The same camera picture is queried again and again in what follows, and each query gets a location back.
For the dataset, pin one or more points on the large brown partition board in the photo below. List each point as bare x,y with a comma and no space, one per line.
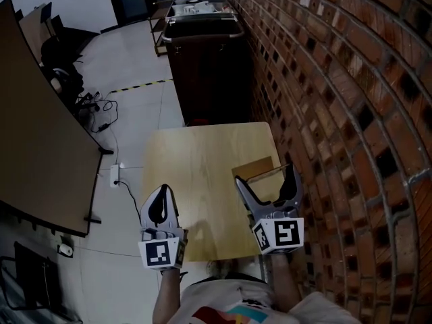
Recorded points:
40,140

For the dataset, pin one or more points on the person's white printed shirt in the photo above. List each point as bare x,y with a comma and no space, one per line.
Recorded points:
219,299

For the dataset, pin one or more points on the black office chair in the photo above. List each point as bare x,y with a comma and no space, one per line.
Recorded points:
64,73

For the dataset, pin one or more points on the small brown partition board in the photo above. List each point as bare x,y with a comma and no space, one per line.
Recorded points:
32,32

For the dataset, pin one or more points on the white tissue roll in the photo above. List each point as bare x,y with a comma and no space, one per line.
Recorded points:
65,250

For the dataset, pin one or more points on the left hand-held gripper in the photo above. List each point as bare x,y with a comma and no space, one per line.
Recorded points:
158,251

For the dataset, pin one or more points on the metal frame trolley cart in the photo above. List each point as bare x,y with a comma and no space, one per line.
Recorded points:
162,22

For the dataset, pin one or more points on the black metal frame chair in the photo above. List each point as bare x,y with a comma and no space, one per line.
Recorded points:
33,282

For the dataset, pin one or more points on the white power strip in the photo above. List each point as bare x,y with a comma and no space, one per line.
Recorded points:
114,175

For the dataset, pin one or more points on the grey metal table leg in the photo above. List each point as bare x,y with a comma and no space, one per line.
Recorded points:
266,268

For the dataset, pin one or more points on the person's left forearm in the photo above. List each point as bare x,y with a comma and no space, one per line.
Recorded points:
167,295

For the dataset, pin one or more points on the dark brown service cart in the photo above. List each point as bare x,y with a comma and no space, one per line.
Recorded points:
209,79

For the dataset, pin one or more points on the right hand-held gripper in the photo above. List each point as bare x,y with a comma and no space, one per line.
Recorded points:
285,233

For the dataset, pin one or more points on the white container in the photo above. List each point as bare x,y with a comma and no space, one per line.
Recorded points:
192,8

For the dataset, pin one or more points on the person's right forearm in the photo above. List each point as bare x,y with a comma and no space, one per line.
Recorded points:
285,282

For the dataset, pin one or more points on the person's shoe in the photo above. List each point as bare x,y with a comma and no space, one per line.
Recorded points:
219,268

